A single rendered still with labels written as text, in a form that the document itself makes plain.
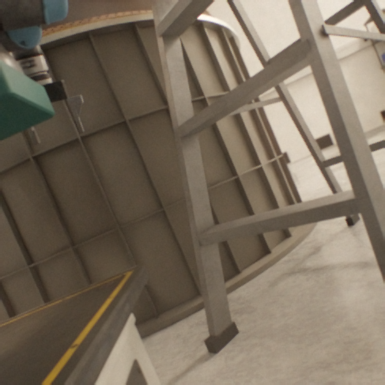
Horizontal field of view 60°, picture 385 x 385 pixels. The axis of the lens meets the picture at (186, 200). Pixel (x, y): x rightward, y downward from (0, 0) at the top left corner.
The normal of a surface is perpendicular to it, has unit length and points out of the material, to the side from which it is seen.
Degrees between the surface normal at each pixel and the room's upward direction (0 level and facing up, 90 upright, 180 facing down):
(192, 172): 93
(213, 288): 93
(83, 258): 90
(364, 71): 90
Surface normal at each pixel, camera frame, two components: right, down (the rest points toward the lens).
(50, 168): 0.01, 0.03
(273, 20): -0.21, 0.12
